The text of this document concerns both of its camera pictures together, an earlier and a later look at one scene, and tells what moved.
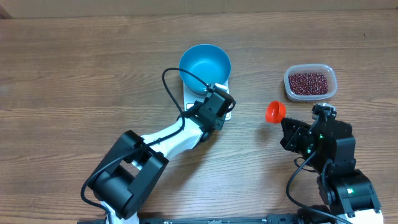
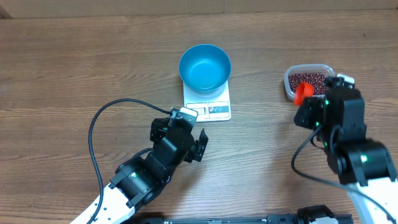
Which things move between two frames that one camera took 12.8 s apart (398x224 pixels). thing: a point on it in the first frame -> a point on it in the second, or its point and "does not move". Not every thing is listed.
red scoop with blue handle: (275, 111) -> (304, 89)
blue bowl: (209, 62) does not move
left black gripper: (220, 123) -> (197, 150)
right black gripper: (293, 135) -> (308, 110)
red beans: (308, 83) does not move
